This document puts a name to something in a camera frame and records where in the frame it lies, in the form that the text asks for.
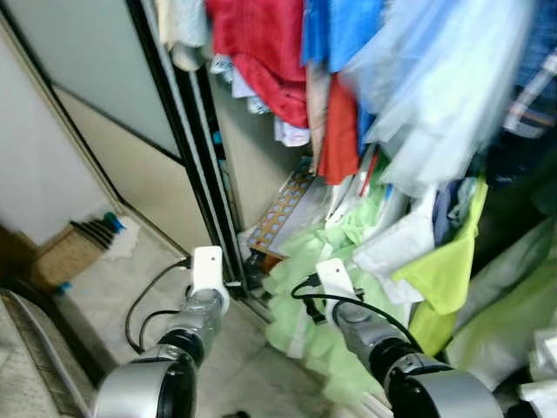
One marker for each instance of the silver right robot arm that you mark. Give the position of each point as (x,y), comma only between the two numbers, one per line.
(352,322)

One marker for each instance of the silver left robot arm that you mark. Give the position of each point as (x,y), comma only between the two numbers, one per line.
(202,309)

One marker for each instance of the grey-green soft bag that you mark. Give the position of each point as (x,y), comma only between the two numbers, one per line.
(513,305)

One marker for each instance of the plaid shirt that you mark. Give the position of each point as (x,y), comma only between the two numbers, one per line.
(533,104)

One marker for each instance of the lime green cloth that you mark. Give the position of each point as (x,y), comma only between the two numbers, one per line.
(448,270)

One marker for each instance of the pale blue sheer garment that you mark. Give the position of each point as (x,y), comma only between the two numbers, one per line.
(444,96)

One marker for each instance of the white folded cloth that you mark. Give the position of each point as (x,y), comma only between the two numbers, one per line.
(396,248)

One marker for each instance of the orange-red garment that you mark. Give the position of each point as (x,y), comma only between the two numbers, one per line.
(339,139)

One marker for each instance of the flat box with orange dots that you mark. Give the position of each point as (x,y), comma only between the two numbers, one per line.
(283,213)

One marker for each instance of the pale mint green cloth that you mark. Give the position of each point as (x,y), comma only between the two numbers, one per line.
(287,326)

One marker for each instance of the red garment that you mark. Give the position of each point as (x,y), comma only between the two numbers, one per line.
(257,43)

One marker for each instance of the cream towel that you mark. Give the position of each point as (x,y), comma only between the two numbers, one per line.
(183,30)

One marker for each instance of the white rag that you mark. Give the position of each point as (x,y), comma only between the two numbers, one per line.
(124,242)

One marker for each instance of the frosted sliding closet door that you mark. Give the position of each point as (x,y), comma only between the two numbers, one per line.
(87,61)

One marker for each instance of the brown wicker basket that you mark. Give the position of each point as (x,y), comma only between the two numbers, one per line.
(65,261)

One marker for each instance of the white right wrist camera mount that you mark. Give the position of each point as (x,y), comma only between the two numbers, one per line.
(335,279)

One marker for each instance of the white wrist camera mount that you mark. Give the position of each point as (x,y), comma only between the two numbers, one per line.
(335,279)
(208,268)

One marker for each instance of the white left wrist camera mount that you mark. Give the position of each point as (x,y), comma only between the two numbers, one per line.
(208,268)

